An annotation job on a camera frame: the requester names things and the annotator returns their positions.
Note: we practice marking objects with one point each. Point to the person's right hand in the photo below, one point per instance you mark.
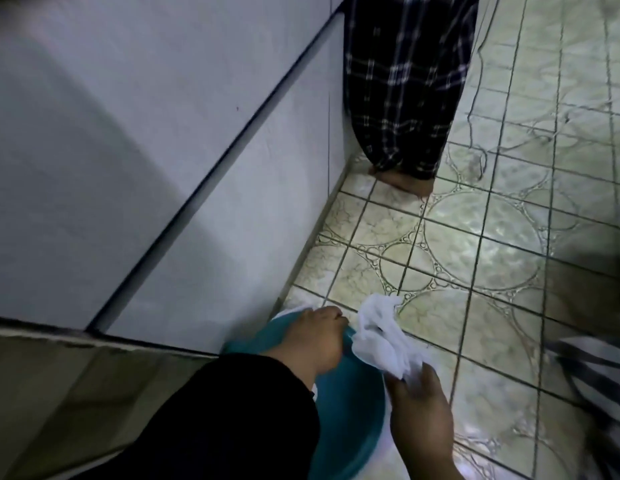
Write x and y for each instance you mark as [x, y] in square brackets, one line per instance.
[422, 424]

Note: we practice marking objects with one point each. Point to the person's left hand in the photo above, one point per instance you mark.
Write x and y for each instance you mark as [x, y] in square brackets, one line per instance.
[307, 342]

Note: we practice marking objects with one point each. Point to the person's right forearm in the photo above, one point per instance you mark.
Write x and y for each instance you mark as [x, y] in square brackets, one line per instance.
[435, 469]

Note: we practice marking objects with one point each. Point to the person's right thumb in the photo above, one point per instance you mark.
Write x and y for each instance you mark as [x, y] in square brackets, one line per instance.
[394, 392]

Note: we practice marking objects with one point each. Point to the person's left forearm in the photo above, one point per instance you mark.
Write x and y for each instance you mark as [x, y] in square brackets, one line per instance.
[230, 424]

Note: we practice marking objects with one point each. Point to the white cloth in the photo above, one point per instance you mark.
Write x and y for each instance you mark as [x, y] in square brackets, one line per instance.
[382, 339]

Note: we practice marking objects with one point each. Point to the teal plastic basin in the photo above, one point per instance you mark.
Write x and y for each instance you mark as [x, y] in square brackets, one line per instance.
[352, 419]

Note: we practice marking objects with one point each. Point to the striped black white fabric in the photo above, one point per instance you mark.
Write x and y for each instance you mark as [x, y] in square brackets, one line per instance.
[597, 389]

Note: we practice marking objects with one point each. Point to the white cabinet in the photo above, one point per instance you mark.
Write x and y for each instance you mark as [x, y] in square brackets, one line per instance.
[114, 159]

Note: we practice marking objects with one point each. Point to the person's left fingers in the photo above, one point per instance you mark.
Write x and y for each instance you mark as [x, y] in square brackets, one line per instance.
[332, 318]

